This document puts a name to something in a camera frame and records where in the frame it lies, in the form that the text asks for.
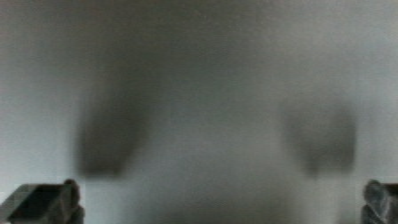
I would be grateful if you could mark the white cabinet body box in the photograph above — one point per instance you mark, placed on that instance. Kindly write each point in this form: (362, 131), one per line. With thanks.
(206, 105)

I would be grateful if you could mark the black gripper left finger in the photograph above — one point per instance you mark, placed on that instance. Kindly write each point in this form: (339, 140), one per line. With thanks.
(43, 204)

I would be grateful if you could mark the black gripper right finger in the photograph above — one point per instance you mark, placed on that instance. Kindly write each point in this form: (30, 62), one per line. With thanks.
(378, 212)

